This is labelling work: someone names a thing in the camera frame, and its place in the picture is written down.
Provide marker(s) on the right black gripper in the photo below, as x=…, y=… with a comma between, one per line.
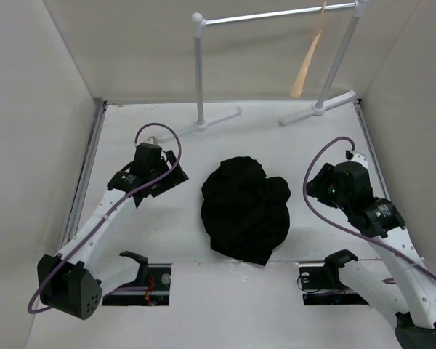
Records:
x=317, y=185

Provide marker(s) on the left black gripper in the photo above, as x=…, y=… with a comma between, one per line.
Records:
x=174, y=179

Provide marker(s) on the black trousers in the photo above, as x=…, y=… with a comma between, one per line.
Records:
x=244, y=212

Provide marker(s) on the beige wooden hanger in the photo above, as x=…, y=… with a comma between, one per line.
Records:
x=300, y=80

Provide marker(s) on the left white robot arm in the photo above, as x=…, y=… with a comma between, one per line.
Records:
x=78, y=277

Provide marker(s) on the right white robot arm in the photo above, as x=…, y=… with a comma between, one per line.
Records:
x=411, y=310

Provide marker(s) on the white clothes rack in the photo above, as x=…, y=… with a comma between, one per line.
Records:
x=318, y=108

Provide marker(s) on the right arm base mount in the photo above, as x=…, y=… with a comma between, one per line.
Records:
x=320, y=289

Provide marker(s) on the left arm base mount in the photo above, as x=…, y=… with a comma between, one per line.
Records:
x=153, y=290

